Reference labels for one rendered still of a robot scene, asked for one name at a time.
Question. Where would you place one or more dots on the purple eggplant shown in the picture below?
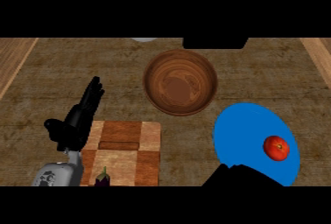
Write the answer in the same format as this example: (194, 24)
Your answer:
(103, 179)

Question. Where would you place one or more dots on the brown wooden bowl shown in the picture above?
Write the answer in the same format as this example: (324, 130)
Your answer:
(181, 82)

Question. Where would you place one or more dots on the pale grey round object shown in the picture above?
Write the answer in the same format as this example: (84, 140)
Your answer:
(144, 39)

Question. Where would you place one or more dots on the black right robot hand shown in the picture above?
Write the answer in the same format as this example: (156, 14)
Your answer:
(242, 177)

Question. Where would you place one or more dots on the blue plate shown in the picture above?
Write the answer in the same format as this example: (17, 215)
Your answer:
(246, 137)

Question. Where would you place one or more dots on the black appliance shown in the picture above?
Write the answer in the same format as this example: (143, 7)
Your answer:
(215, 43)

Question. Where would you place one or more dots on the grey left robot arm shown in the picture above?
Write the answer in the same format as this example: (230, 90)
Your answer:
(58, 173)

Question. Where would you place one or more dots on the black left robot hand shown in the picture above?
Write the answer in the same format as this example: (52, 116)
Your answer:
(78, 122)

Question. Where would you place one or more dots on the checkered wooden cutting board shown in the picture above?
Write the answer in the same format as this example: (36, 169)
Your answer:
(125, 151)

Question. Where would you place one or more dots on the red tomato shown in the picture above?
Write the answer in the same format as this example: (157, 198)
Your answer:
(277, 148)

